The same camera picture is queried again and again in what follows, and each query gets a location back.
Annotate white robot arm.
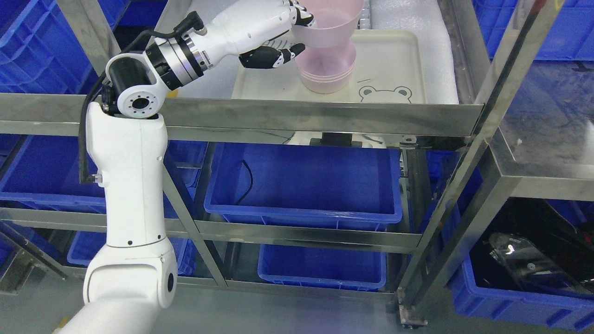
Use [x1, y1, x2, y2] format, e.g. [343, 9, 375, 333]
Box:
[55, 11, 206, 334]

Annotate blue bin middle shelf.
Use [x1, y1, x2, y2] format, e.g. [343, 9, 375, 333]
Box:
[204, 142, 403, 231]

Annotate blue bin far left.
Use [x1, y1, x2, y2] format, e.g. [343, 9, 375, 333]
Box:
[1, 135, 208, 214]

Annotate blue bin with helmet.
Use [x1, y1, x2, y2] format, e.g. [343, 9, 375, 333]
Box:
[448, 233, 594, 331]

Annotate steel shelf rack left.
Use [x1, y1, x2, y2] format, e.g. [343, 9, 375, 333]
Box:
[0, 0, 567, 328]

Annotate pink ikea bowl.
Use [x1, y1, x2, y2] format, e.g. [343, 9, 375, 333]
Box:
[291, 0, 364, 48]

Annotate blue bin shelf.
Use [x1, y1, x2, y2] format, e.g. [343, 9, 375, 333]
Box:
[204, 142, 403, 231]
[257, 244, 387, 291]

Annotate stacked pink bowls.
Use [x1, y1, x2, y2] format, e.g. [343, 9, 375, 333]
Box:
[295, 41, 357, 94]

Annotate blue bin bottom shelf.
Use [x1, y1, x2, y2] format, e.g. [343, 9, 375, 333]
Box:
[257, 244, 387, 291]

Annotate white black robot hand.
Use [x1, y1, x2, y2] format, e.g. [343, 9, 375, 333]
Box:
[195, 0, 315, 69]

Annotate black helmet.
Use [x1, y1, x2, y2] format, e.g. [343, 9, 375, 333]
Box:
[470, 197, 593, 300]

